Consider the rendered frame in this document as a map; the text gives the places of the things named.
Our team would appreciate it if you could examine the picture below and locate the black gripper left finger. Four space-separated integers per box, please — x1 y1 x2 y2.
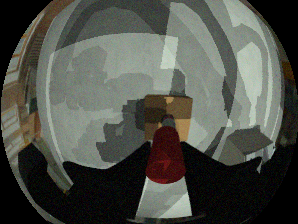
63 141 150 220

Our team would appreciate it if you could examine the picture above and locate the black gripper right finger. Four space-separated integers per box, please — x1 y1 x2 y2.
181 141 262 217

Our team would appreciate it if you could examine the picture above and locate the brown wooden block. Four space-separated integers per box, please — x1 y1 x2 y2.
144 93 193 141

